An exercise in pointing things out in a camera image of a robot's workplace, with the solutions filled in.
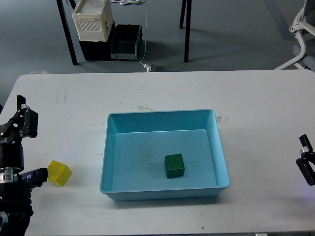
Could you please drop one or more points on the black open bin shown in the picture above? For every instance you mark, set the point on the black open bin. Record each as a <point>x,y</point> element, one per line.
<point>126,41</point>

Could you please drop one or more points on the light blue plastic tray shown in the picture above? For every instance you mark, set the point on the light blue plastic tray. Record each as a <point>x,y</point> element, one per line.
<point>163,155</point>

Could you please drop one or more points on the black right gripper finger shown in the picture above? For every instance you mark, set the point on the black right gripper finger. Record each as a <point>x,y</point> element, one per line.
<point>304,164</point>
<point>306,145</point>

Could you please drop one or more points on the black crate under white crate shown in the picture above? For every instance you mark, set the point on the black crate under white crate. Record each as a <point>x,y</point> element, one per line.
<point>98,50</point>

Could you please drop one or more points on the yellow wooden cube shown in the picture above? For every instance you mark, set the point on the yellow wooden cube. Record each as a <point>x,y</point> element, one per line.
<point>58,173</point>

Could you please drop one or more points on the green wooden cube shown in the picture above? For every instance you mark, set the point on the green wooden cube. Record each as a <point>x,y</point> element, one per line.
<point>174,165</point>

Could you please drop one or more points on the black table legs right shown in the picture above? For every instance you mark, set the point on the black table legs right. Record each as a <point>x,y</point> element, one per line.
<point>186,15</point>

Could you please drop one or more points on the white office chair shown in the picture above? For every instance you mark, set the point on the white office chair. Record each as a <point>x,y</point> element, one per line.
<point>303,28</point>

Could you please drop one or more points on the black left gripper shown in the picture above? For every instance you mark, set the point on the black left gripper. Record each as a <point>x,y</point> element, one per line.
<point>24,123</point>

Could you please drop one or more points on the white plastic crate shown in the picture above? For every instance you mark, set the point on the white plastic crate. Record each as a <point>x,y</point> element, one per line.
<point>93,20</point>

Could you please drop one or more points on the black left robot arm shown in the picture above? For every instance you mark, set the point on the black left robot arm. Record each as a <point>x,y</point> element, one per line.
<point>15,185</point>

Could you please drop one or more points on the white power adapter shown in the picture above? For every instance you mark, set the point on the white power adapter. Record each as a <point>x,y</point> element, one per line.
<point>150,67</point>

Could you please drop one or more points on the black table leg left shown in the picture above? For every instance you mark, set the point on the black table leg left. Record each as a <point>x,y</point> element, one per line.
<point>67,32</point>

